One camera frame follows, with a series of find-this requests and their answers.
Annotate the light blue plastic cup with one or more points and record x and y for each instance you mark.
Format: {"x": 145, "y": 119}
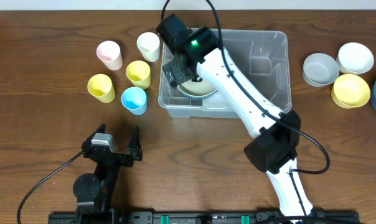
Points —
{"x": 134, "y": 99}

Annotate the pink plastic cup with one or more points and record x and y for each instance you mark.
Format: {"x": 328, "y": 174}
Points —
{"x": 109, "y": 53}

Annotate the cream plastic cup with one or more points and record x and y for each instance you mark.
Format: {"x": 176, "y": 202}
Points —
{"x": 148, "y": 44}

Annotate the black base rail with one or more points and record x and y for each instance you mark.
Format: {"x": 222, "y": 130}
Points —
{"x": 199, "y": 218}

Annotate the yellow small bowl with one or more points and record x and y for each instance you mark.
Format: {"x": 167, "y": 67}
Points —
{"x": 350, "y": 91}

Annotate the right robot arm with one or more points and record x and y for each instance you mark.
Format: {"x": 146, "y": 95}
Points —
{"x": 198, "y": 54}

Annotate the white label on container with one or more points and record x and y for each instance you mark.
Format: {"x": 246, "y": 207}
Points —
{"x": 216, "y": 101}

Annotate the white small bowl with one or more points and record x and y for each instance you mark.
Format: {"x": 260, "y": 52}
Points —
{"x": 354, "y": 58}

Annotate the yellow cup far left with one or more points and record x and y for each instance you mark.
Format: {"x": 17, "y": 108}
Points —
{"x": 101, "y": 87}

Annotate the yellow cup near container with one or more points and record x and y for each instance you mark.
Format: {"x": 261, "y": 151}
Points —
{"x": 139, "y": 73}

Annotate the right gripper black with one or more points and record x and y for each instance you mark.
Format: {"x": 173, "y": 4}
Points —
{"x": 174, "y": 72}

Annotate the clear plastic storage container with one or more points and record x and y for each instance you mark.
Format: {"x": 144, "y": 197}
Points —
{"x": 261, "y": 55}

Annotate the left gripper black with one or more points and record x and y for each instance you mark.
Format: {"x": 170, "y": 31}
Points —
{"x": 114, "y": 157}

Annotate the grey small bowl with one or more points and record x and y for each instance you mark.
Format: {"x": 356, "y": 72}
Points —
{"x": 319, "y": 70}

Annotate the large dark blue bowl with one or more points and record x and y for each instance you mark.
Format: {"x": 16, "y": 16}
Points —
{"x": 197, "y": 97}

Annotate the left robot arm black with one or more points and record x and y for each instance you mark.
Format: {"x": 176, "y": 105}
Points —
{"x": 94, "y": 190}

